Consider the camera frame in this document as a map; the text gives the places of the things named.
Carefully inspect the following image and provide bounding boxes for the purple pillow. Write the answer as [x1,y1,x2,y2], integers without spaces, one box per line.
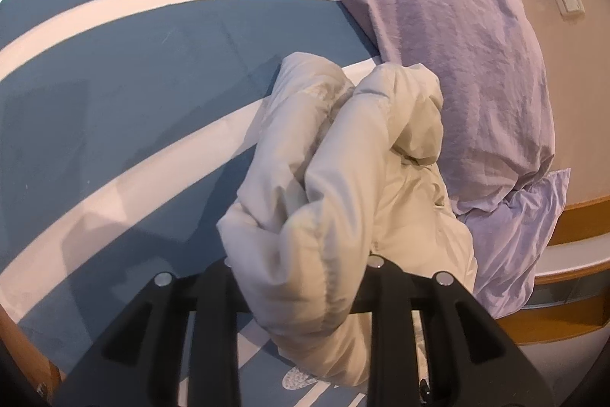
[311,0,557,217]

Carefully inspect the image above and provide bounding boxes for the beige puffer jacket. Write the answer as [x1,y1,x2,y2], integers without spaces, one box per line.
[217,51,478,389]

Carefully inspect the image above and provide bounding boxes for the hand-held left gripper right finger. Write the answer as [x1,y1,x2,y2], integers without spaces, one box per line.
[352,256,556,407]

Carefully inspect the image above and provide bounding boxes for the blue white-striped bed sheet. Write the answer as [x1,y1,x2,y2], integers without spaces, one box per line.
[0,0,387,407]

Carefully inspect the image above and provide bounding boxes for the wooden headboard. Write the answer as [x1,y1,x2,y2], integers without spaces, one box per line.
[493,197,610,347]

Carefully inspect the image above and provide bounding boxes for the purple duvet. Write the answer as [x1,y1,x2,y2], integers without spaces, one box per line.
[455,169,571,319]

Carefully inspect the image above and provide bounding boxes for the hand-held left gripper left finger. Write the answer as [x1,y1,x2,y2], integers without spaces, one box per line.
[55,261,249,407]

